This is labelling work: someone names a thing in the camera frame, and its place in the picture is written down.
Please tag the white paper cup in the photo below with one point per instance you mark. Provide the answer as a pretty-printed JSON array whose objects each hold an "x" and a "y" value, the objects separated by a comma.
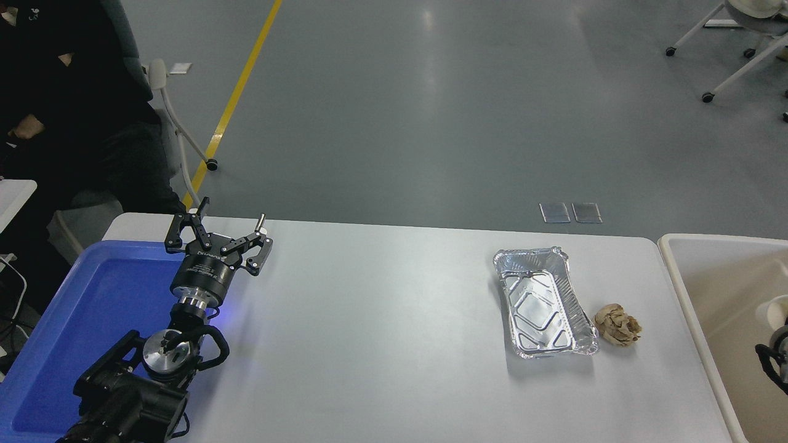
[{"x": 774, "y": 312}]

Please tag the grey chair with white legs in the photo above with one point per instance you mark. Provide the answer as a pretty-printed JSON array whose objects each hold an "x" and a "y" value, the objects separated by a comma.
[{"x": 158, "y": 74}]

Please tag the small white floor plate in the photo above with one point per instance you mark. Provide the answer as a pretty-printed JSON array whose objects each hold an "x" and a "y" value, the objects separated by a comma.
[{"x": 180, "y": 67}]

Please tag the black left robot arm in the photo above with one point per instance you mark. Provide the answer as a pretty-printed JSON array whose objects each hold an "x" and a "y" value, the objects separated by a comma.
[{"x": 123, "y": 400}]

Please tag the large pale bin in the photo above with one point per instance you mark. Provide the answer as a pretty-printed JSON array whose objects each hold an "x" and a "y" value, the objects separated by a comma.
[{"x": 714, "y": 277}]

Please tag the small white side table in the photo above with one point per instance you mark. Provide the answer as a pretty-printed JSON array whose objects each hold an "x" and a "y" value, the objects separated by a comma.
[{"x": 15, "y": 197}]

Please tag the silver foil tray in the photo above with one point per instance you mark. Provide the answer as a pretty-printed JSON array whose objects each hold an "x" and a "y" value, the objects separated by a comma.
[{"x": 542, "y": 307}]

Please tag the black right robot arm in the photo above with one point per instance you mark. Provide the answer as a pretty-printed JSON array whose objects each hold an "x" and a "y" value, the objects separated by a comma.
[{"x": 760, "y": 357}]

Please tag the silver floor plate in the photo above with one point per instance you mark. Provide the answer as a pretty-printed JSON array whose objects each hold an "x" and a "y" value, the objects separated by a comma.
[
  {"x": 586, "y": 213},
  {"x": 554, "y": 213}
]

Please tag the crumpled tan paper ball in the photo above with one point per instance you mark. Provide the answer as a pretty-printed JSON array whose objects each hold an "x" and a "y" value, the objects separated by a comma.
[{"x": 617, "y": 325}]

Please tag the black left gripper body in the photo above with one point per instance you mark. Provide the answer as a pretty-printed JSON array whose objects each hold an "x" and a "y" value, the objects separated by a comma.
[{"x": 202, "y": 274}]

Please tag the person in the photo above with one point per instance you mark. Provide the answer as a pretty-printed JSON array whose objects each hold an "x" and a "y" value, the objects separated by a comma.
[{"x": 74, "y": 92}]

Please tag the white rolling chair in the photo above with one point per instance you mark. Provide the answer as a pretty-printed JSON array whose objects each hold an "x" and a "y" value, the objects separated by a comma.
[{"x": 754, "y": 7}]

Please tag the person's hand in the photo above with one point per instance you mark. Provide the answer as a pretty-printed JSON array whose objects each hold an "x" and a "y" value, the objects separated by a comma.
[{"x": 28, "y": 127}]

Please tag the blue plastic tray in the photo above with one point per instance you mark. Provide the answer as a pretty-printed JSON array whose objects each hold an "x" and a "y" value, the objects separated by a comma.
[{"x": 92, "y": 307}]

